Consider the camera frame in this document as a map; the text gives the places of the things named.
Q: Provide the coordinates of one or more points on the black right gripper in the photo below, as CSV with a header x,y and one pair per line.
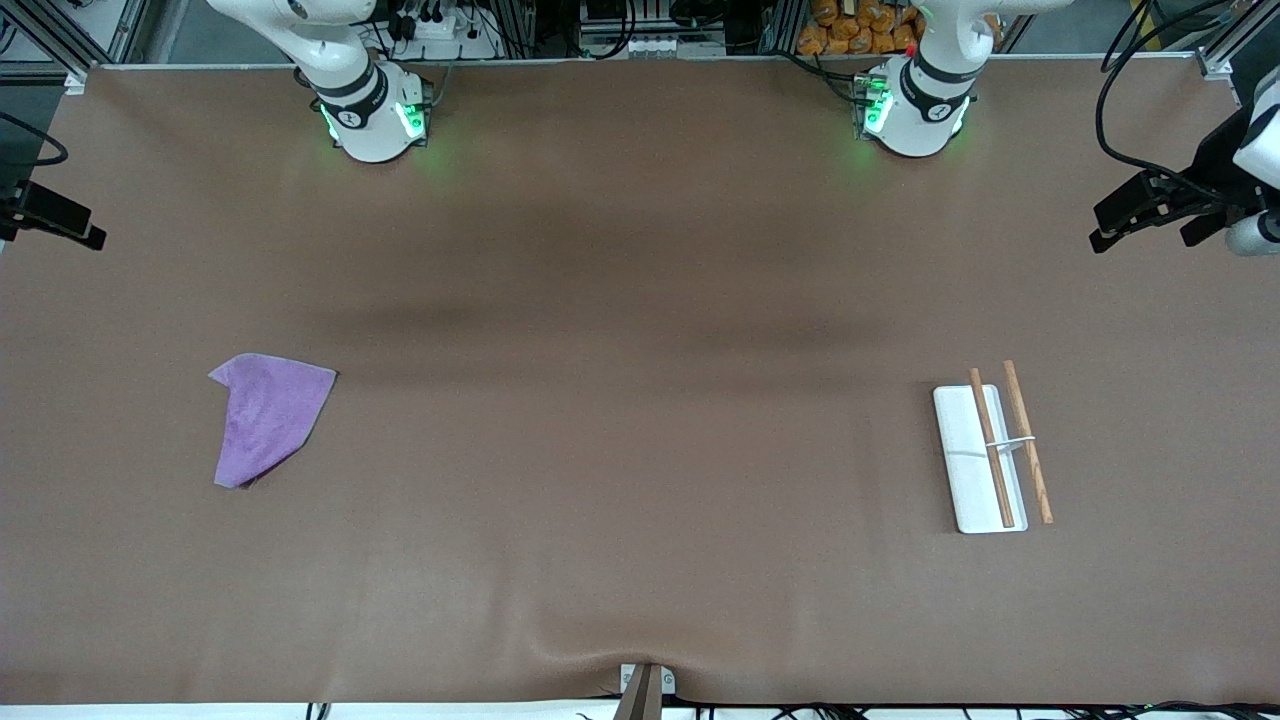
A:
x,y
22,197

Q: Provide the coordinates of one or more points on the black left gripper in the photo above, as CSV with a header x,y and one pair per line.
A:
x,y
1213,166

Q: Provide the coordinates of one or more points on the purple towel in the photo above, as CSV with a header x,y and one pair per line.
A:
x,y
265,410

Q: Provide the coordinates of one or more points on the white rack with wooden bars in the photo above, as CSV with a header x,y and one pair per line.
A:
x,y
965,480

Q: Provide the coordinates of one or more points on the orange packets pile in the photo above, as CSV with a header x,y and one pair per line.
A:
x,y
850,30

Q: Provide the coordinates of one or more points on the white power strip with plugs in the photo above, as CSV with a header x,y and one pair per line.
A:
x,y
440,28

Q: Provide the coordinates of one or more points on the grey electronics box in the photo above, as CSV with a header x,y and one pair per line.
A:
x,y
650,40

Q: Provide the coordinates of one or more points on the brown table mat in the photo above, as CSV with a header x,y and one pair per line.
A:
x,y
640,450

